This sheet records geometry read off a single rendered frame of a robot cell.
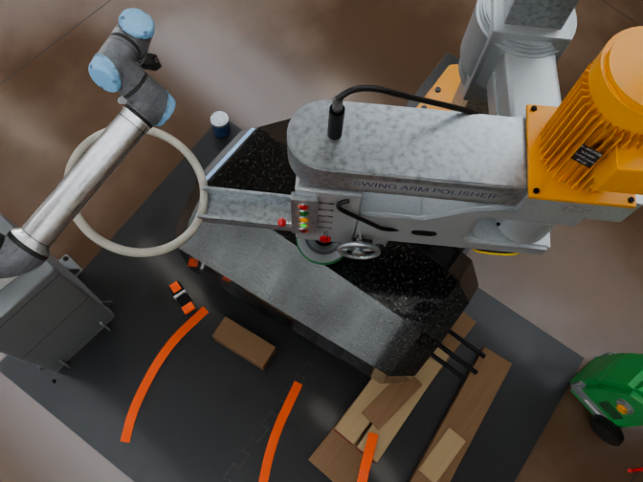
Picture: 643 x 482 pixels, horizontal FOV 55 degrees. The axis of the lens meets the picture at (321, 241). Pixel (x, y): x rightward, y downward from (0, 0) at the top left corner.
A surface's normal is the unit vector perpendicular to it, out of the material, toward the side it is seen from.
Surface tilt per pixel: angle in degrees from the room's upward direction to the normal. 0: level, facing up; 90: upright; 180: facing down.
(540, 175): 0
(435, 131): 0
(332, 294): 45
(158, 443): 0
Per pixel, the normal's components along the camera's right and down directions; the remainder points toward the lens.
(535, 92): 0.04, -0.33
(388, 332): -0.38, 0.30
